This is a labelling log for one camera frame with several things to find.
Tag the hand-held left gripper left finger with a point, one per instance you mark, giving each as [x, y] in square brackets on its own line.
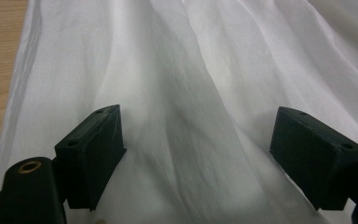
[90, 155]

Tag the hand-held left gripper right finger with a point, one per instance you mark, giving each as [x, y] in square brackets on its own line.
[313, 155]

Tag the white pants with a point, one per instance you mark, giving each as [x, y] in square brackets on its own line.
[199, 62]

